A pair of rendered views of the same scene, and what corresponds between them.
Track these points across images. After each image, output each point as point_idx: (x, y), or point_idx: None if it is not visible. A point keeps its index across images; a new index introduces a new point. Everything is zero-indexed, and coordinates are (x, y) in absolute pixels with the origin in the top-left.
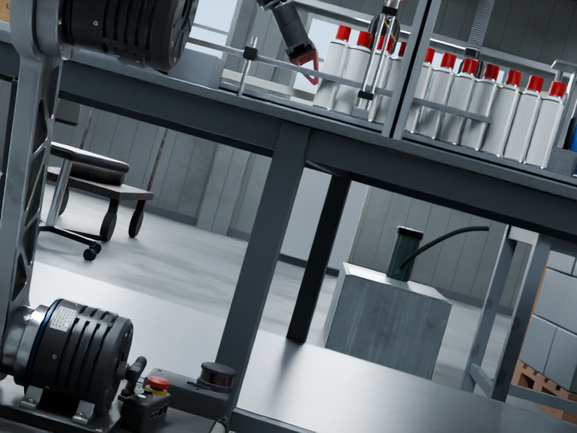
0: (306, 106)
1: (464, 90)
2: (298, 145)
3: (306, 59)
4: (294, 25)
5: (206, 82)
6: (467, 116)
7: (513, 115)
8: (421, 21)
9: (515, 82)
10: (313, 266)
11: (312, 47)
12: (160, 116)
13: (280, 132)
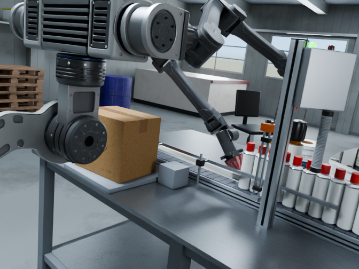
0: (231, 189)
1: (320, 186)
2: (179, 247)
3: (233, 161)
4: (224, 143)
5: (172, 183)
6: (321, 204)
7: (356, 204)
8: (273, 152)
9: (356, 182)
10: None
11: (232, 156)
12: (127, 218)
13: (170, 238)
